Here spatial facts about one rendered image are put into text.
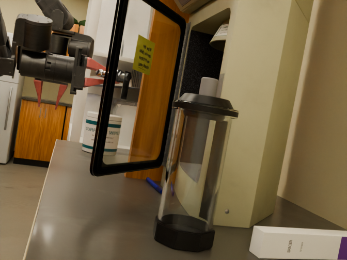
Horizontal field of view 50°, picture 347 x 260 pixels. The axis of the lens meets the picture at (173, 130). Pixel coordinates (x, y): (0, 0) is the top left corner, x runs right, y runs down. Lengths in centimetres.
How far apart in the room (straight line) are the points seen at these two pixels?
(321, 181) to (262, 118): 42
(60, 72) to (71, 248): 41
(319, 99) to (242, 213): 53
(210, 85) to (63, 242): 32
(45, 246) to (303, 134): 88
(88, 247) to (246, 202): 35
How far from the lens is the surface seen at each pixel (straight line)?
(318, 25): 130
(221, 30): 86
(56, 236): 59
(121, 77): 78
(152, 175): 109
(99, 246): 57
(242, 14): 75
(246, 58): 75
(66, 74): 83
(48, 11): 112
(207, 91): 60
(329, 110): 115
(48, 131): 571
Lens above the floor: 115
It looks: 3 degrees down
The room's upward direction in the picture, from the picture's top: 10 degrees clockwise
